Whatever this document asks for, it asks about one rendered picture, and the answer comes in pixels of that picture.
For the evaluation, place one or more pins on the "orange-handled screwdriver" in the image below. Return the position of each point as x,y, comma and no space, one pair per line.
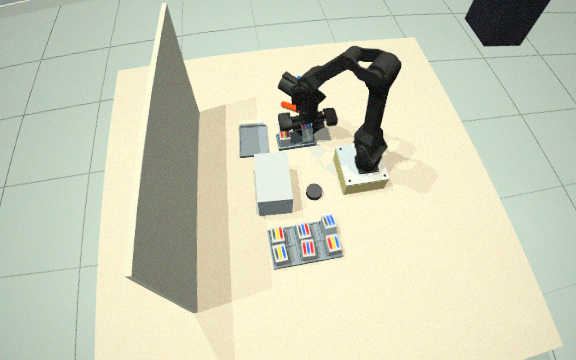
288,106

